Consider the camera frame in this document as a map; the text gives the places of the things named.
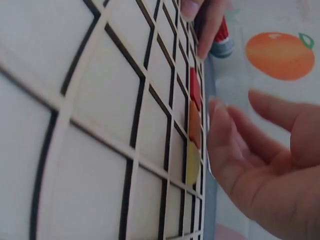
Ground person's right hand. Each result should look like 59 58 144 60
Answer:
206 89 320 240

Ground person's left hand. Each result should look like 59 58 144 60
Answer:
179 0 232 61

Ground red and teal cylindrical piece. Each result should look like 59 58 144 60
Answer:
209 15 235 59

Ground red flat tile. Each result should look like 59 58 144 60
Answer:
189 66 203 111

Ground orange flat tile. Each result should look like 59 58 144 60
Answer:
188 100 202 149

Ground yellow flat tile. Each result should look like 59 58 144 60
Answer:
185 140 202 187

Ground white wooden grid board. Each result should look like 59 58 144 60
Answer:
0 0 207 240

